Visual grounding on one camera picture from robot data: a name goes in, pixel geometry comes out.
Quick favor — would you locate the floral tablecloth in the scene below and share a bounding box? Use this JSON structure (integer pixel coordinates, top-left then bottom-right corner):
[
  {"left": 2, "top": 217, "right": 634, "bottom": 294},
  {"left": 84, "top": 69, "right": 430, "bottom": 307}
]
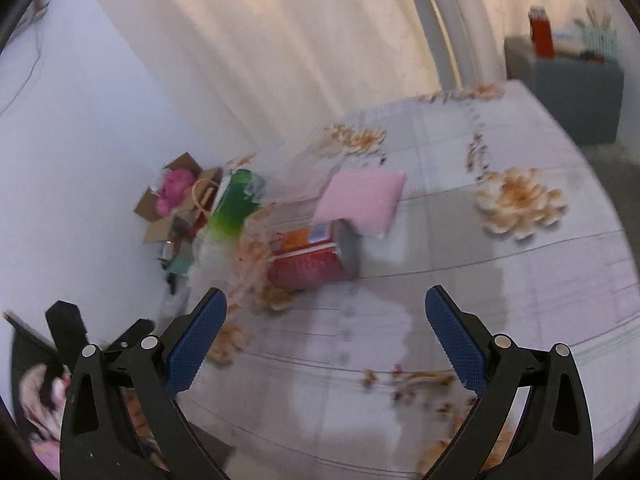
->
[{"left": 179, "top": 81, "right": 639, "bottom": 479}]

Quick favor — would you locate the orange snack wrapper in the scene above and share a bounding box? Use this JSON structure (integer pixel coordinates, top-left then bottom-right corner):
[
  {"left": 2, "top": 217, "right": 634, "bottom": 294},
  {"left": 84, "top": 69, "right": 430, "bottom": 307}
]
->
[{"left": 230, "top": 203, "right": 286, "bottom": 311}]

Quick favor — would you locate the brown cardboard box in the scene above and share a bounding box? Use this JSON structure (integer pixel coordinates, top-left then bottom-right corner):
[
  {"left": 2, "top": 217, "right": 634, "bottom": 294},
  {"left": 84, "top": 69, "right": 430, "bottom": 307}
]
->
[{"left": 134, "top": 152, "right": 222, "bottom": 244}]

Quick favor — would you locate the green plastic bottle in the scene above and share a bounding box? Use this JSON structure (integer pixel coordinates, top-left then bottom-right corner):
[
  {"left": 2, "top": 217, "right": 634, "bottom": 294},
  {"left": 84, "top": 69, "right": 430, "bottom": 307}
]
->
[{"left": 206, "top": 169, "right": 266, "bottom": 240}]

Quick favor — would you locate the pink plush item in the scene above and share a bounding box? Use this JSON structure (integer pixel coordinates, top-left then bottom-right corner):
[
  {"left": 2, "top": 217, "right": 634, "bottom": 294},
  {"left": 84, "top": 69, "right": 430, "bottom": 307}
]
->
[{"left": 155, "top": 168, "right": 195, "bottom": 217}]

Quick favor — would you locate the red biscuit box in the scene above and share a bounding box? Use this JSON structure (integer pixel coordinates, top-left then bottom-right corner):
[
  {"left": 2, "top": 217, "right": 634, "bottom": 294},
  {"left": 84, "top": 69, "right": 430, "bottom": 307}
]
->
[{"left": 267, "top": 219, "right": 360, "bottom": 292}]

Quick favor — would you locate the clear plastic bag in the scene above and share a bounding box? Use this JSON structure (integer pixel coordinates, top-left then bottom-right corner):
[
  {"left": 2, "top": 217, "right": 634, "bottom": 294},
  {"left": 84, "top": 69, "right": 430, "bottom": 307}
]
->
[{"left": 247, "top": 130, "right": 346, "bottom": 205}]

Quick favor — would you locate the grey cabinet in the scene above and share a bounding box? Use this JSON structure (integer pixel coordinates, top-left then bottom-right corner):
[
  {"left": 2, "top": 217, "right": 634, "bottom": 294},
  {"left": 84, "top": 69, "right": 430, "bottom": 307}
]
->
[{"left": 503, "top": 37, "right": 625, "bottom": 145}]

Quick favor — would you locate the teal utensil basket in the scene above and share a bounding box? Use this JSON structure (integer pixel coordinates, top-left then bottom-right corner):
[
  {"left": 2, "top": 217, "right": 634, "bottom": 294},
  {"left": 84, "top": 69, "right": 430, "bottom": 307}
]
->
[{"left": 574, "top": 6, "right": 618, "bottom": 62}]

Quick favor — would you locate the red thermos bottle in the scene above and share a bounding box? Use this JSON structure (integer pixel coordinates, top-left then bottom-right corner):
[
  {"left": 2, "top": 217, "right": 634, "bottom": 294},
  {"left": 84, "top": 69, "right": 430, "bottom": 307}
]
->
[{"left": 528, "top": 6, "right": 554, "bottom": 58}]

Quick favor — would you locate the cream patterned curtain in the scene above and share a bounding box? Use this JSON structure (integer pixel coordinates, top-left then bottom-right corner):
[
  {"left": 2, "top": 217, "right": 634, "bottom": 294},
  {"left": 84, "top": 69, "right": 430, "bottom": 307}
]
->
[{"left": 96, "top": 0, "right": 624, "bottom": 156}]

